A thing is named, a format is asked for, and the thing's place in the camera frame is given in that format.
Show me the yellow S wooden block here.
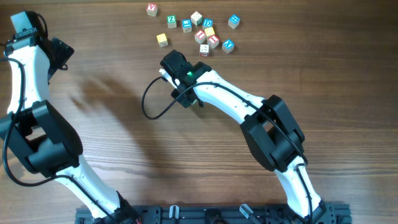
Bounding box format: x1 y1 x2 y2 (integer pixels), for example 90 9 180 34
157 34 168 47

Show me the plain animal wooden block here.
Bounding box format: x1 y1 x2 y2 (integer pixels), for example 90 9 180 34
191 11 203 26

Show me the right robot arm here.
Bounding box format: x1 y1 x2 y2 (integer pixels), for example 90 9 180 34
160 50 322 223

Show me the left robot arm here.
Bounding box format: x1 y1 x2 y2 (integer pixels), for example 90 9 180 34
1 11 141 223

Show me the red I wooden block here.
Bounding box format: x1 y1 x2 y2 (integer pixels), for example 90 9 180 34
194 30 206 44

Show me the blue L wooden block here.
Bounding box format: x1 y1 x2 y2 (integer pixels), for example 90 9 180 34
182 19 192 33

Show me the green Z wooden block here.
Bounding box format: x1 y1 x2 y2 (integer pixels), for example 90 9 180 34
167 15 177 29

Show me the red I block lower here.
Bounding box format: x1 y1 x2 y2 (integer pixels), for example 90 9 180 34
207 35 220 49

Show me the yellow C wooden block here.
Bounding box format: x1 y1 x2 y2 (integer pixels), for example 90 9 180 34
204 27 215 38

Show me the blue D wooden block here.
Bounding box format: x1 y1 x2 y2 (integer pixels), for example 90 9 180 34
202 18 213 30

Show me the blue X wooden block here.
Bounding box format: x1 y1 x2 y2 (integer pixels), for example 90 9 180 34
222 39 234 54

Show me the red letter wooden block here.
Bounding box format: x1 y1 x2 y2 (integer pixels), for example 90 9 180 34
146 3 158 17

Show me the blue H wooden block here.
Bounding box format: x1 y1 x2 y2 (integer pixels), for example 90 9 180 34
228 14 241 29

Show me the left black cable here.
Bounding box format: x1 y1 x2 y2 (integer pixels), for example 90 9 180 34
0 57 116 224

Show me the black cable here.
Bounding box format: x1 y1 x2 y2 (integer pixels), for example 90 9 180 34
0 57 116 224
141 76 313 224

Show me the right black cable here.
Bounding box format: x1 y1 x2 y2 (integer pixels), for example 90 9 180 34
141 76 313 224

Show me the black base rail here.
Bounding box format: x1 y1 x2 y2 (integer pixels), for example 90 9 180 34
74 202 352 224

